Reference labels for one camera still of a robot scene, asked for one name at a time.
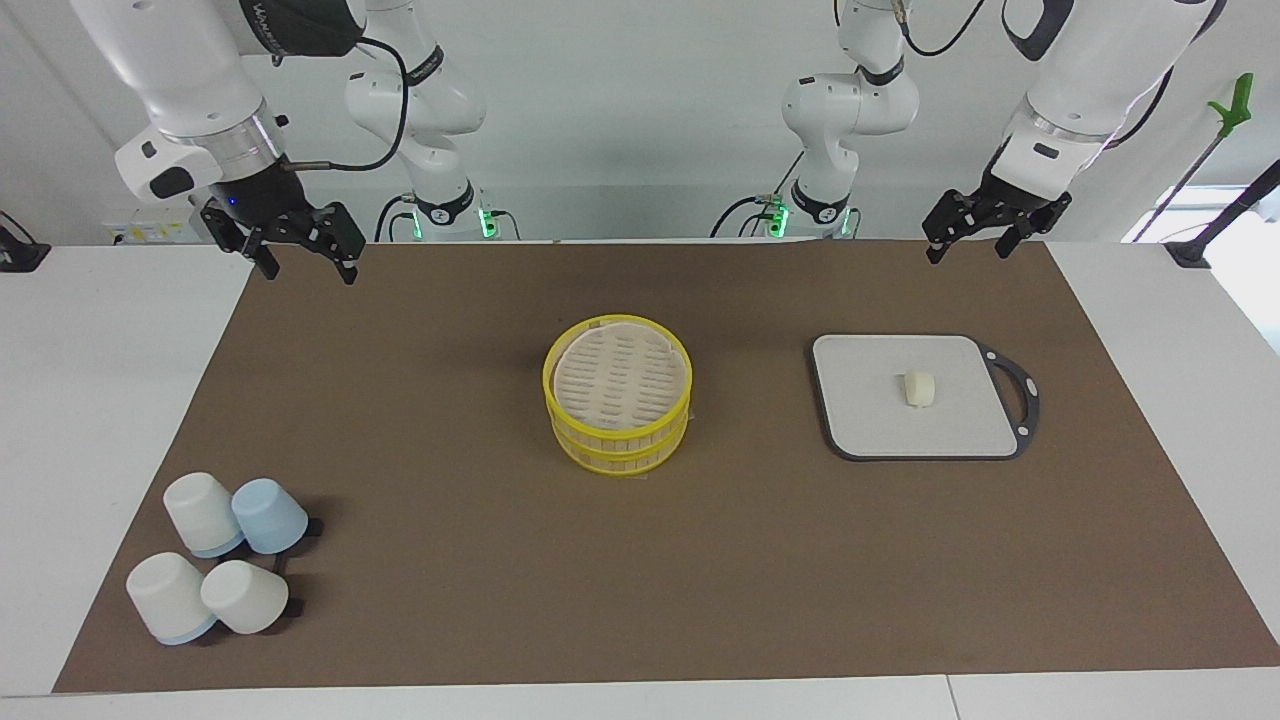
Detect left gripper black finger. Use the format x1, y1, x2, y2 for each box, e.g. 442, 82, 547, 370
995, 213, 1046, 261
922, 190, 979, 266

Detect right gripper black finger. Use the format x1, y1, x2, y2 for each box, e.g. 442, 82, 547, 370
245, 228, 281, 281
310, 203, 365, 286

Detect white perforated steamer liner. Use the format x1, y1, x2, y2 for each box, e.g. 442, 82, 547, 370
553, 322, 687, 427

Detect yellow steamer tier with liner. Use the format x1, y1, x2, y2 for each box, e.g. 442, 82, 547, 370
543, 315, 693, 446

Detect yellow steamer tier bare slats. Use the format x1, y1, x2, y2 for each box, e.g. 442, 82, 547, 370
550, 405, 691, 477

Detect white power strip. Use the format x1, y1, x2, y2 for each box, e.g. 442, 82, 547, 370
105, 208, 201, 246

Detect white cutting board grey rim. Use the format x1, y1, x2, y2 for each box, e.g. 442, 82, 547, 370
810, 333, 1041, 462

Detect green clamp on metal rod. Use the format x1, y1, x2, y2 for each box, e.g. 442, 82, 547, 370
1130, 72, 1254, 244

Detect black table clamp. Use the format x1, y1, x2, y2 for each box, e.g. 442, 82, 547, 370
0, 210, 51, 273

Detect light blue bottle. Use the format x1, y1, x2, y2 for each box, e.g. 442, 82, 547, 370
232, 479, 309, 554

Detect white bottle bottom right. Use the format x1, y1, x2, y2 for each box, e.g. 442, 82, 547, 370
163, 472, 244, 558

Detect white bottle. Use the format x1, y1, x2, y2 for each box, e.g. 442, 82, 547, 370
126, 552, 217, 646
201, 560, 289, 635
163, 472, 244, 558

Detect white bottle top left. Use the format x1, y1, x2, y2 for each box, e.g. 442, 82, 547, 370
201, 560, 289, 635

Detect white bottle top right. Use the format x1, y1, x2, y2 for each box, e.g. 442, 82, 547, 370
126, 552, 217, 646

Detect brown table mat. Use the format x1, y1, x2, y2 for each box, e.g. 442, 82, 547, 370
52, 240, 1280, 694

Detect black right base cable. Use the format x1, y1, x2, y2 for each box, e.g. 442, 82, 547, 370
375, 193, 416, 241

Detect black base cable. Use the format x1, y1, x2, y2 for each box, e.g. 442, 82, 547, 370
710, 150, 801, 239
375, 193, 416, 241

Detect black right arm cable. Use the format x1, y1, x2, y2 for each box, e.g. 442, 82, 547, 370
285, 38, 411, 173

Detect black left base cable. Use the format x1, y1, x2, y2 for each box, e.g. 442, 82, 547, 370
710, 150, 801, 239

